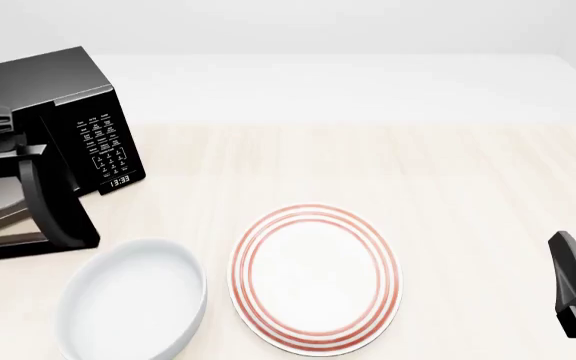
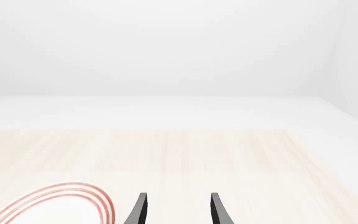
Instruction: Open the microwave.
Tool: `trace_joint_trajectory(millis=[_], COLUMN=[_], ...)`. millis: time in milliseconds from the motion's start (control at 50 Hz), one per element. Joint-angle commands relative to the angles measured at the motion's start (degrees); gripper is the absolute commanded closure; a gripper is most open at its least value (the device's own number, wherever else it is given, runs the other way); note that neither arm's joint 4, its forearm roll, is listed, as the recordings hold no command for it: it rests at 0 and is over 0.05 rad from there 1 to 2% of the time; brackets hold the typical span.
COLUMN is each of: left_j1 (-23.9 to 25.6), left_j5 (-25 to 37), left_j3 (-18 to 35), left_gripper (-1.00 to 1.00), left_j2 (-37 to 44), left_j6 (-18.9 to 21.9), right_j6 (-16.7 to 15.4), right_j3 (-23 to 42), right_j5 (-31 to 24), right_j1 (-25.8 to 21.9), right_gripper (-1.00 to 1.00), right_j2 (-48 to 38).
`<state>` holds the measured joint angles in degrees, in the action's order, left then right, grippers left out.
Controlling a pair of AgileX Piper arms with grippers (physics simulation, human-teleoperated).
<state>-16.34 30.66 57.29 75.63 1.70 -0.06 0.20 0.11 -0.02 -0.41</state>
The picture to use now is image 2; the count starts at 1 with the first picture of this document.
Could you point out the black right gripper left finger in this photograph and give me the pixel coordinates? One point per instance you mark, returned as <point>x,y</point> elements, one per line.
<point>139,211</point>

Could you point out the white plate with red rings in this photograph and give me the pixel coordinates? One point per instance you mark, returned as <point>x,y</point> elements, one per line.
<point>54,207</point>

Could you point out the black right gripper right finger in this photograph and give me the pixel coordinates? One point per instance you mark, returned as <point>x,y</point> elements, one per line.
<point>218,212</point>

